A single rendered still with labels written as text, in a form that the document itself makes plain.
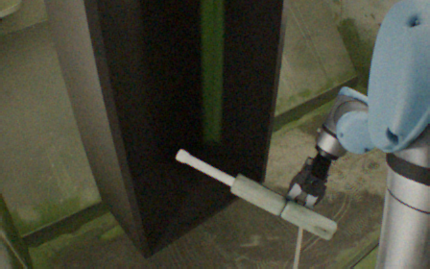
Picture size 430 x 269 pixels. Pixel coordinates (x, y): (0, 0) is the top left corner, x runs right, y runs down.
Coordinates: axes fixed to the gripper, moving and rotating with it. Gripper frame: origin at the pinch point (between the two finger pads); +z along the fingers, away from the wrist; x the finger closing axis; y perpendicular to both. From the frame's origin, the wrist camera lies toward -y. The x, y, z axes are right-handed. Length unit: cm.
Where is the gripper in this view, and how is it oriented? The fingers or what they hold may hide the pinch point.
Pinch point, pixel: (294, 210)
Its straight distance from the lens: 106.5
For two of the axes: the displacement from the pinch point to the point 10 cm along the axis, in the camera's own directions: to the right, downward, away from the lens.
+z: -3.6, 8.5, 3.8
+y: 3.3, -2.7, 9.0
